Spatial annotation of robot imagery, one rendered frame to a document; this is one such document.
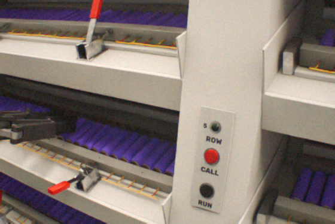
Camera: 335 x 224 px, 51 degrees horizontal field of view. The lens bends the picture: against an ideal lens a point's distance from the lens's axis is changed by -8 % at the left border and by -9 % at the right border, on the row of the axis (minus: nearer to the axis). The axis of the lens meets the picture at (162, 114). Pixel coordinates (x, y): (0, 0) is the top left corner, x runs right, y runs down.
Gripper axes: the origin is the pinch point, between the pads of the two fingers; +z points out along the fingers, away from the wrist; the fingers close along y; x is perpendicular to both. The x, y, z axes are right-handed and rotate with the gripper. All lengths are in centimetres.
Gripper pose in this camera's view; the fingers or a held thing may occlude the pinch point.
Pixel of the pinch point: (54, 122)
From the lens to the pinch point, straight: 65.8
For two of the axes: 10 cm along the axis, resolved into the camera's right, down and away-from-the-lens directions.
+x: 1.6, -9.8, -1.2
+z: 5.0, -0.2, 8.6
